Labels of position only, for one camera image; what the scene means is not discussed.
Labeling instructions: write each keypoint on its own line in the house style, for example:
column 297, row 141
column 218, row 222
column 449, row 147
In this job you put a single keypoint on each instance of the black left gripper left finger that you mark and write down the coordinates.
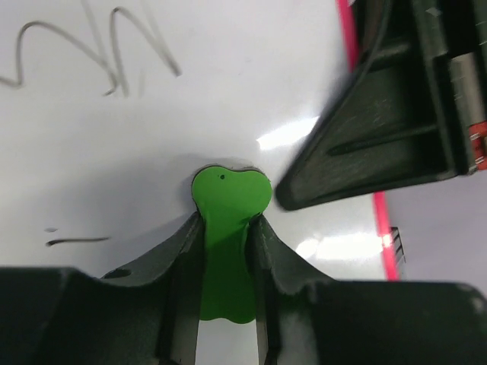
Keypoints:
column 143, row 312

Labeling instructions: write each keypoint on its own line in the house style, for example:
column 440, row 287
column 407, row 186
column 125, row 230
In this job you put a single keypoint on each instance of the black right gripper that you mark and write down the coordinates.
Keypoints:
column 421, row 73

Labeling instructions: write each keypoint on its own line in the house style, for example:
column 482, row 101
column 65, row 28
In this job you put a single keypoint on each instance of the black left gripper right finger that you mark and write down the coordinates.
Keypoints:
column 306, row 317

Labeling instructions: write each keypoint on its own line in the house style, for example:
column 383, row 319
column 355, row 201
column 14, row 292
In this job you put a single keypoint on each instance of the green whiteboard eraser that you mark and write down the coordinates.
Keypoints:
column 227, row 201

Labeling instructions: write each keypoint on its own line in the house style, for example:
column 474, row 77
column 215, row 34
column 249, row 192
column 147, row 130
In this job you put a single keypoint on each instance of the red framed whiteboard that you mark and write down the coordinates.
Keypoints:
column 110, row 108

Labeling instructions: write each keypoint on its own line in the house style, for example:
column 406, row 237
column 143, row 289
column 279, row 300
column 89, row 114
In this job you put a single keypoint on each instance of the metal wire whiteboard stand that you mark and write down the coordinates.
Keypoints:
column 398, row 246

